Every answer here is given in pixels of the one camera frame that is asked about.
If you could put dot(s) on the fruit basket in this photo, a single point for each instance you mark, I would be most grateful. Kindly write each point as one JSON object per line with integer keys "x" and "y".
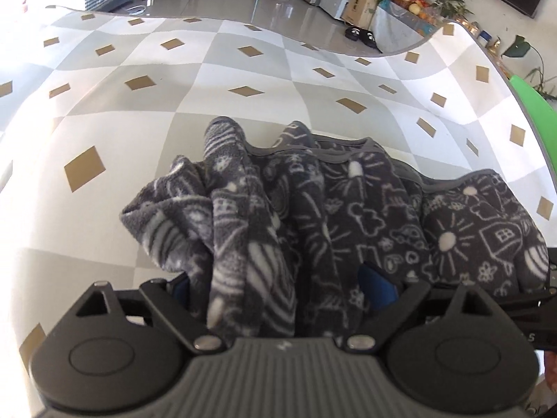
{"x": 411, "y": 0}

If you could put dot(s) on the grey doodle-print fleece jacket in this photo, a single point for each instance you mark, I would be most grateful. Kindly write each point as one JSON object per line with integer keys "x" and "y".
{"x": 348, "y": 209}

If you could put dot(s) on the person's right hand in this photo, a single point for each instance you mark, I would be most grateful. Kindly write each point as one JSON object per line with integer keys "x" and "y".
{"x": 550, "y": 372}

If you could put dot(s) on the large-leaved potted plant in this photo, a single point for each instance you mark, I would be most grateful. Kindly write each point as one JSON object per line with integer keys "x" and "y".
{"x": 528, "y": 56}

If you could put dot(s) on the cardboard box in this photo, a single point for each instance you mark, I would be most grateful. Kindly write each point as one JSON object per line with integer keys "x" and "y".
{"x": 359, "y": 6}

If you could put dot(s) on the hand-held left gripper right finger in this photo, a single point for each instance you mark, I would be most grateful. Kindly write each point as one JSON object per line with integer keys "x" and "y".
{"x": 377, "y": 288}

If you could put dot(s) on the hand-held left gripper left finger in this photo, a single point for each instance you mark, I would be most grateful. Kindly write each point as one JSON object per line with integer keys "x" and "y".
{"x": 182, "y": 287}

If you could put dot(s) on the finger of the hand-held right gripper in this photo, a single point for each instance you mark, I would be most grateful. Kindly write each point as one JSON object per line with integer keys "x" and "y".
{"x": 535, "y": 307}

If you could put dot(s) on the side table with marbled cloth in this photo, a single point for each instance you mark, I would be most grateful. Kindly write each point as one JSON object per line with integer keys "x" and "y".
{"x": 396, "y": 30}

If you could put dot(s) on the black slipper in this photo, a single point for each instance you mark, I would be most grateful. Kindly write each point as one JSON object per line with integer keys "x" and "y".
{"x": 354, "y": 32}
{"x": 370, "y": 38}

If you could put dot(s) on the white power strip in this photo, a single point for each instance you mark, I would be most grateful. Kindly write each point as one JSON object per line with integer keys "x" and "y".
{"x": 137, "y": 8}

